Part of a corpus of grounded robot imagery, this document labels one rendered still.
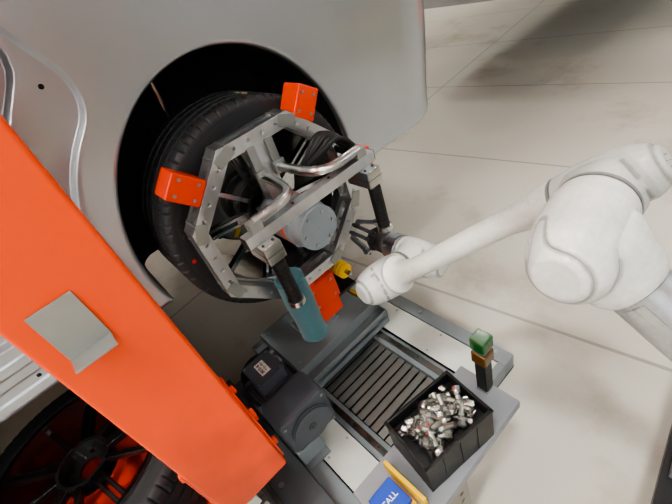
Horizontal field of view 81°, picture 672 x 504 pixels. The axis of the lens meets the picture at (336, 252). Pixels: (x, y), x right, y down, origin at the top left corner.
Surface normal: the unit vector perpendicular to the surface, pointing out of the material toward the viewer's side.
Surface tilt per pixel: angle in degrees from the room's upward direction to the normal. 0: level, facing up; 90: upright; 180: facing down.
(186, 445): 90
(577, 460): 0
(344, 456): 0
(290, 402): 0
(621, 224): 45
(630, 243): 50
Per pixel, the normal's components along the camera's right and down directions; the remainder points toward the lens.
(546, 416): -0.28, -0.75
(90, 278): 0.64, 0.32
